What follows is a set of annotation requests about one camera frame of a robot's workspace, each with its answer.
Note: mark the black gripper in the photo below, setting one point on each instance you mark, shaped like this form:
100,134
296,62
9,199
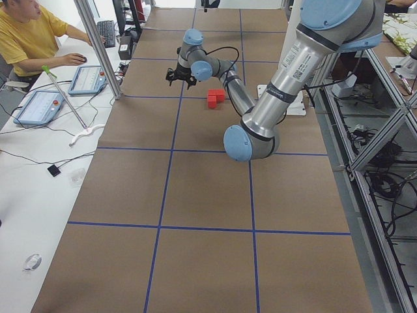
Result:
181,72

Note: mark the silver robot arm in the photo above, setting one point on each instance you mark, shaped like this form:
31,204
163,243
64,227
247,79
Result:
206,4
325,27

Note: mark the black box device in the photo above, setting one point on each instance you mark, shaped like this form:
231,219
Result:
125,47

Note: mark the black monitor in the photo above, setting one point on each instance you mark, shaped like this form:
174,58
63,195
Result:
128,17

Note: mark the black computer keyboard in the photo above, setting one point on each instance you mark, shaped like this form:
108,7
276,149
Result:
107,31

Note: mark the far teach pendant tablet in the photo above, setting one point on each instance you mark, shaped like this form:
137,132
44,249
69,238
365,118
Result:
88,80

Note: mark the teach pendant tablet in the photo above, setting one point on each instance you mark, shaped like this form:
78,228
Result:
88,80
40,108

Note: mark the metal grabber stick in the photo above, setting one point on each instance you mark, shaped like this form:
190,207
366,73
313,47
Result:
87,131

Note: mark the near teach pendant tablet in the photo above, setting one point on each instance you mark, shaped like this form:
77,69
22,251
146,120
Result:
40,108

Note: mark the brown paper table mat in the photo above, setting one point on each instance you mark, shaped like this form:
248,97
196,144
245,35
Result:
165,221

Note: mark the small black square pad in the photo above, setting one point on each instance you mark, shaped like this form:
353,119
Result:
53,170

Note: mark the person in yellow shirt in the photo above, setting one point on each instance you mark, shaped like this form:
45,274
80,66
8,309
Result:
29,35

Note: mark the clear tape roll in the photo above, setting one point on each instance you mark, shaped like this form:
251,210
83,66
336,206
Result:
32,262

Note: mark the aluminium frame post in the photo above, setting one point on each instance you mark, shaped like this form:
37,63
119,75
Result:
89,24

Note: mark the aluminium side frame rack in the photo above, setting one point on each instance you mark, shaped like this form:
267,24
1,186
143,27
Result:
373,118

